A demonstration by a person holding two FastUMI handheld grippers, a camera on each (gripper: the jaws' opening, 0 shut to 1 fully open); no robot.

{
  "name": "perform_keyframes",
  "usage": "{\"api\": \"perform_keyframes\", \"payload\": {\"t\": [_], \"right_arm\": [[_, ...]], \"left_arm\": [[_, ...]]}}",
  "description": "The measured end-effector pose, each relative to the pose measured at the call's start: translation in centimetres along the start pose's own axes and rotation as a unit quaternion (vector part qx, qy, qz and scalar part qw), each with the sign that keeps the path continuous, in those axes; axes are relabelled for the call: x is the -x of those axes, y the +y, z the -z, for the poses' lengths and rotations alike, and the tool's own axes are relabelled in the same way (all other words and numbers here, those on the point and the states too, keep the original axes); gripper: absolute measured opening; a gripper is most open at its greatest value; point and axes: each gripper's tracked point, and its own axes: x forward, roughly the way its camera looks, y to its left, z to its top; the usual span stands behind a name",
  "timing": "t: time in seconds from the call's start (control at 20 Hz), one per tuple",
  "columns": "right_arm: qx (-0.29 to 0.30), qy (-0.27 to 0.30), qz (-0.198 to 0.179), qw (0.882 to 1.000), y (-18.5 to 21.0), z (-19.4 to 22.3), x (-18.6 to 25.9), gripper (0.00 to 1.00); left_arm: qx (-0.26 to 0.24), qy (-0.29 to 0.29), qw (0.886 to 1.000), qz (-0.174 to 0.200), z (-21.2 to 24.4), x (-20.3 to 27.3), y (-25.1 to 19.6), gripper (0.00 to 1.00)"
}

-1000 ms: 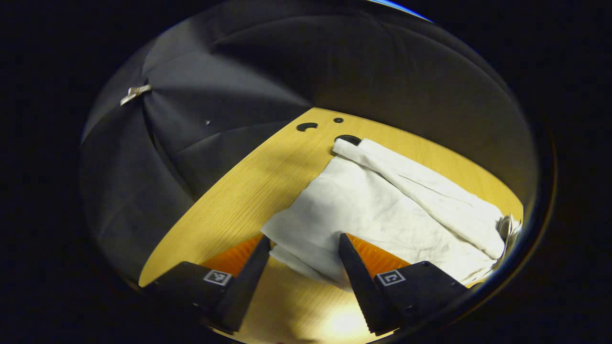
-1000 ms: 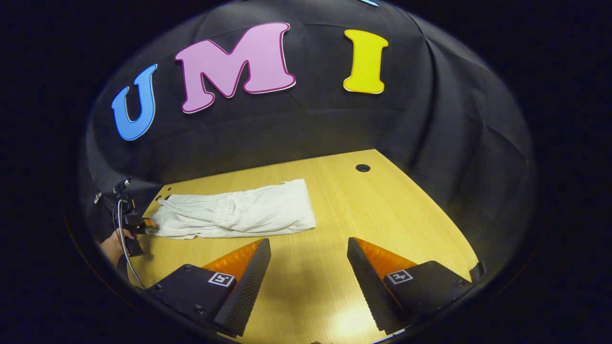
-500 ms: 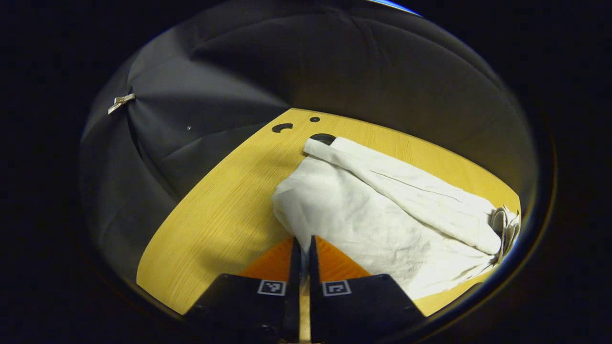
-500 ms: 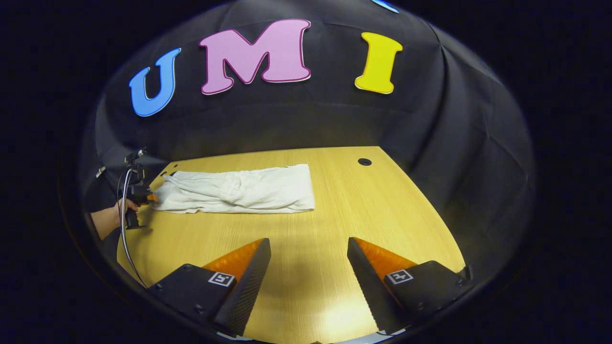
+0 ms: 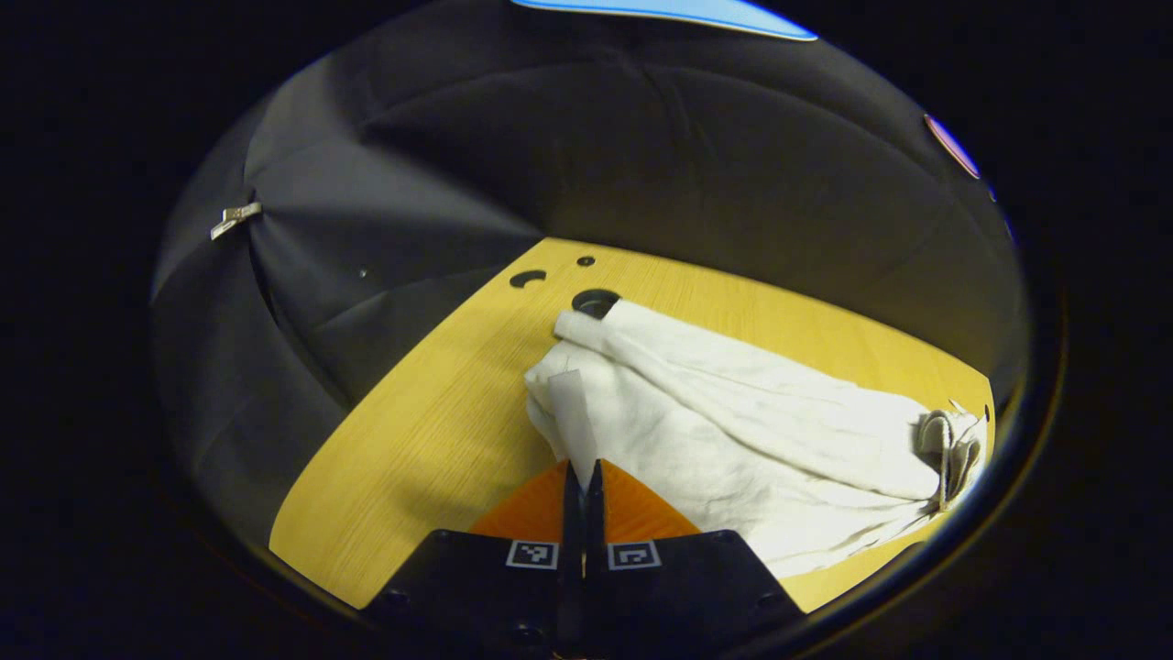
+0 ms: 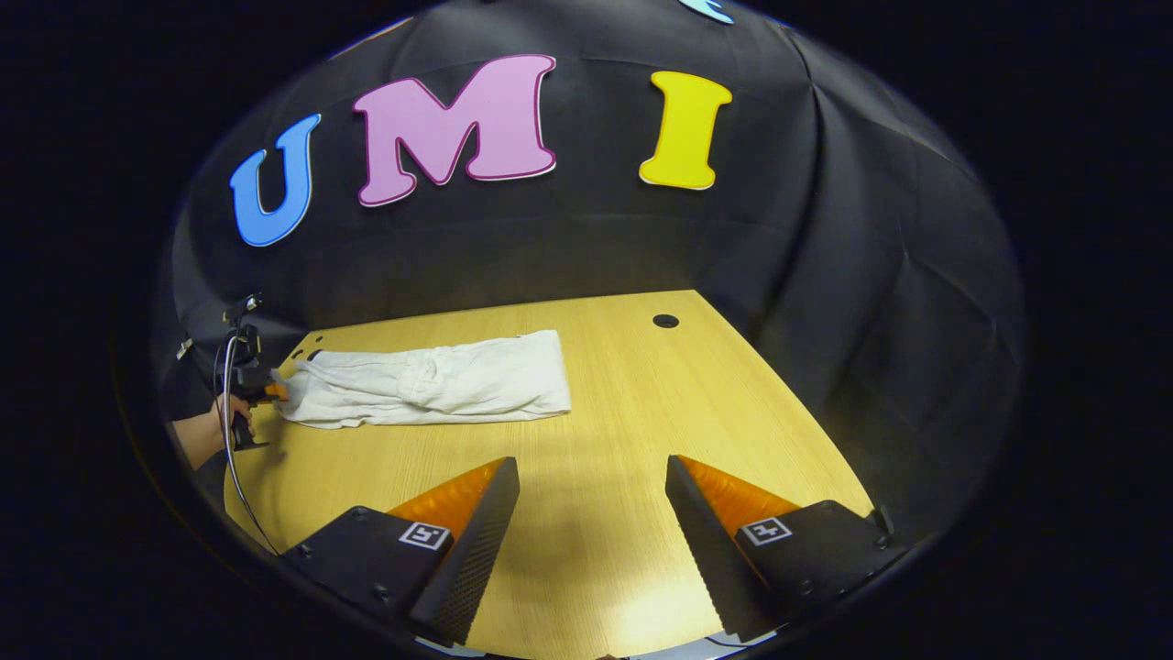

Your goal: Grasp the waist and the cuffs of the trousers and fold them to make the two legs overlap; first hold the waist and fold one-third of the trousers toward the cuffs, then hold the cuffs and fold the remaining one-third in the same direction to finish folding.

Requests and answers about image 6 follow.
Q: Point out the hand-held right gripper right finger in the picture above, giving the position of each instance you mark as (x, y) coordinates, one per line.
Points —
(706, 550)

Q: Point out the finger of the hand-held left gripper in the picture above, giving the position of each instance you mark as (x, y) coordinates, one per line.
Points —
(276, 392)

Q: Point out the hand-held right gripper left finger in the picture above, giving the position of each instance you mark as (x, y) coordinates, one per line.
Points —
(476, 550)

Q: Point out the white jeans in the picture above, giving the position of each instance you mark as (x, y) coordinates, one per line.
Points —
(440, 380)

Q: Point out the small silver clip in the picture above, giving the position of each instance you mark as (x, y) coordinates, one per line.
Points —
(184, 348)

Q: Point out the black backdrop cloth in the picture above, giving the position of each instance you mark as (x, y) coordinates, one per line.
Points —
(825, 229)

